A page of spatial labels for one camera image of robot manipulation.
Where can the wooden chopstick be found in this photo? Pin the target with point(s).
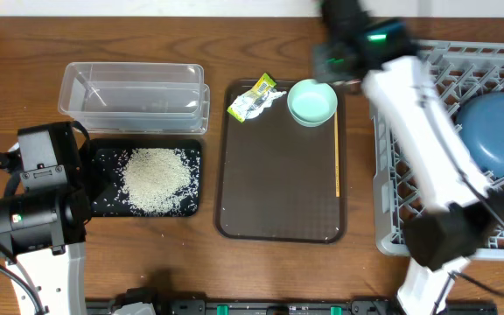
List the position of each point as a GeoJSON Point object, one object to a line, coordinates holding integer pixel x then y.
{"type": "Point", "coordinates": [336, 153]}

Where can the clear plastic bin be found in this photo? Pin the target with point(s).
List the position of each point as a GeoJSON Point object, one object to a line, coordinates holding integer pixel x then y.
{"type": "Point", "coordinates": [136, 97]}

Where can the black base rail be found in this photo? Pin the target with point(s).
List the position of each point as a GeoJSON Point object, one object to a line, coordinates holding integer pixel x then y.
{"type": "Point", "coordinates": [355, 307]}

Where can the pile of rice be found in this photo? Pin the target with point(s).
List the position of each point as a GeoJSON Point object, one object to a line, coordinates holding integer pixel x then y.
{"type": "Point", "coordinates": [148, 182]}

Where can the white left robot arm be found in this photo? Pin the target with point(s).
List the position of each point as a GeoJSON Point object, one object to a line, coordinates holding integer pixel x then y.
{"type": "Point", "coordinates": [43, 216]}

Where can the black plastic tray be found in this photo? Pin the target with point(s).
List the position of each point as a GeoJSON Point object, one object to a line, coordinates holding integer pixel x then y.
{"type": "Point", "coordinates": [103, 184]}

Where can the dark blue plate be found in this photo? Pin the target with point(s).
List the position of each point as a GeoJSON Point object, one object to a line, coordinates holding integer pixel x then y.
{"type": "Point", "coordinates": [482, 131]}

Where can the brown serving tray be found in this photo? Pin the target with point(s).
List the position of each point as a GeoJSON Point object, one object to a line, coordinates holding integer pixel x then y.
{"type": "Point", "coordinates": [277, 181]}

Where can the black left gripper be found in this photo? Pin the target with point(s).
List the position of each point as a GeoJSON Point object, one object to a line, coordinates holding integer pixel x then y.
{"type": "Point", "coordinates": [78, 164]}

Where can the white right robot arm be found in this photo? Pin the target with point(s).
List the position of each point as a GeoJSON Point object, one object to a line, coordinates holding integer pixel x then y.
{"type": "Point", "coordinates": [462, 207]}

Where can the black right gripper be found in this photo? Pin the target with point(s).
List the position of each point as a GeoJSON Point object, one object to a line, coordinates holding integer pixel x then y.
{"type": "Point", "coordinates": [325, 73]}

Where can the mint green bowl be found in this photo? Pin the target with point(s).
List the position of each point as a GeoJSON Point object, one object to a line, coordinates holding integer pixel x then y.
{"type": "Point", "coordinates": [312, 103]}

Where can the yellow crumpled wrapper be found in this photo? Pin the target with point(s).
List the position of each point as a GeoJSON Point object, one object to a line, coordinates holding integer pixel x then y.
{"type": "Point", "coordinates": [251, 104]}

